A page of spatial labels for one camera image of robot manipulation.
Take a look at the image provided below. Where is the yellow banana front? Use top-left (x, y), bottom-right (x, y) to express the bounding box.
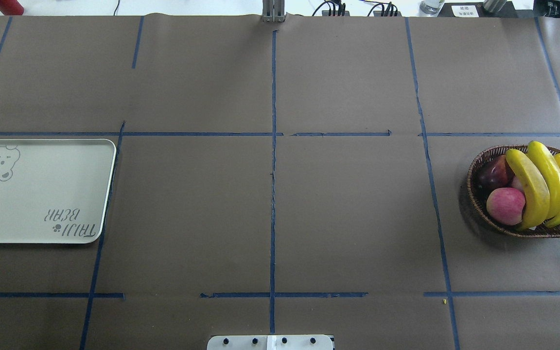
top-left (505, 148), bottom-right (550, 231)

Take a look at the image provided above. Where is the yellow banana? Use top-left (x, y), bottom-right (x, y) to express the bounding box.
top-left (505, 148), bottom-right (550, 231)
top-left (527, 141), bottom-right (560, 228)

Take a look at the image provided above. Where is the brown wicker basket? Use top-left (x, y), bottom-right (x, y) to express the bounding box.
top-left (459, 144), bottom-right (560, 239)

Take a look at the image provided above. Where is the black power strip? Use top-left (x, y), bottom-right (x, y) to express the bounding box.
top-left (312, 0), bottom-right (403, 18)

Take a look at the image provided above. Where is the dark red mango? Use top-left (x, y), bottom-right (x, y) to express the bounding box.
top-left (476, 155), bottom-right (515, 192)

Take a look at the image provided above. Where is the clear water bottle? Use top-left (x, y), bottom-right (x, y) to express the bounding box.
top-left (419, 0), bottom-right (445, 17)

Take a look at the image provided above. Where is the pale pink apple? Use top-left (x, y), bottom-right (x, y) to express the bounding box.
top-left (509, 176), bottom-right (525, 193)

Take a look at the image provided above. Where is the white bear print tray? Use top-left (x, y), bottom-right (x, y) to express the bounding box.
top-left (0, 139), bottom-right (117, 244)

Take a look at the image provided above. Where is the yellow banana middle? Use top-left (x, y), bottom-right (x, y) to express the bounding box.
top-left (527, 141), bottom-right (560, 228)

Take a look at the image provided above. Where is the red cylinder bottle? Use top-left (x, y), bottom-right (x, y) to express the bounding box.
top-left (0, 0), bottom-right (25, 16)

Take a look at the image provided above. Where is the aluminium frame post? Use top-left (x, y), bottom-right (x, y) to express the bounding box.
top-left (262, 0), bottom-right (286, 23)

